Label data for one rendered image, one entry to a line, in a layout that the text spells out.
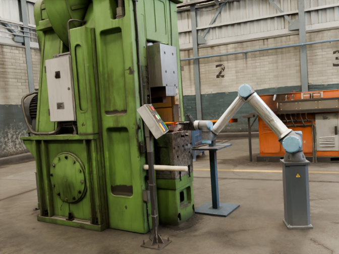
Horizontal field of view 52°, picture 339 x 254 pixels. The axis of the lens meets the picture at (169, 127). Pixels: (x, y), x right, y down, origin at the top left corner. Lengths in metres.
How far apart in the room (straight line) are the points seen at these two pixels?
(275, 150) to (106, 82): 4.12
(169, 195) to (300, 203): 1.20
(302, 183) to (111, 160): 1.78
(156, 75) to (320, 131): 3.97
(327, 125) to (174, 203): 3.87
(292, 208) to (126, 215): 1.53
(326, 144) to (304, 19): 5.05
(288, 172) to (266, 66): 7.78
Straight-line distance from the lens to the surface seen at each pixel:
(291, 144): 3.10
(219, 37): 11.52
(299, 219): 3.42
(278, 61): 10.84
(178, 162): 3.42
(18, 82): 9.86
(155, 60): 3.38
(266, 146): 6.80
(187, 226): 3.51
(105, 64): 3.48
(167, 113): 3.77
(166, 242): 3.16
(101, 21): 3.51
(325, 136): 6.66
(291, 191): 3.33
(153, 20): 3.61
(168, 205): 3.50
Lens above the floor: 1.18
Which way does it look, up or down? 4 degrees down
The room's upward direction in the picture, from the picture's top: 4 degrees counter-clockwise
